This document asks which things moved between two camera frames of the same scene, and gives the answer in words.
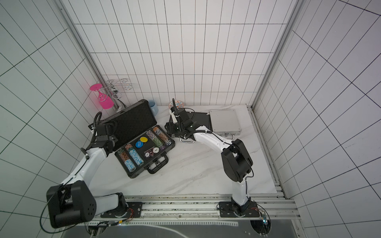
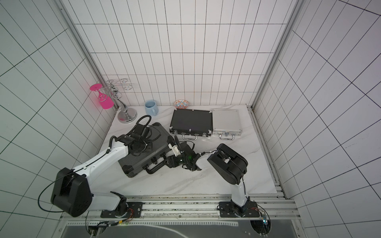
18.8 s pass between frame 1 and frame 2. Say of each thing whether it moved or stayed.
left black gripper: moved
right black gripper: moved
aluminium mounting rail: stayed
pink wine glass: stayed
